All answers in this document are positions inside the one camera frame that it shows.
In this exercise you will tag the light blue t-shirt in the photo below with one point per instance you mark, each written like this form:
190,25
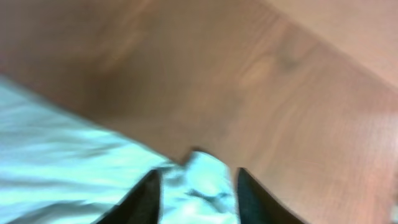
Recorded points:
59,168

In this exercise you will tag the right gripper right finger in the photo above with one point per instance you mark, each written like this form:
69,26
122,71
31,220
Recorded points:
258,205

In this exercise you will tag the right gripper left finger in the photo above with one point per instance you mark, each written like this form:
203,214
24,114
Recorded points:
141,205

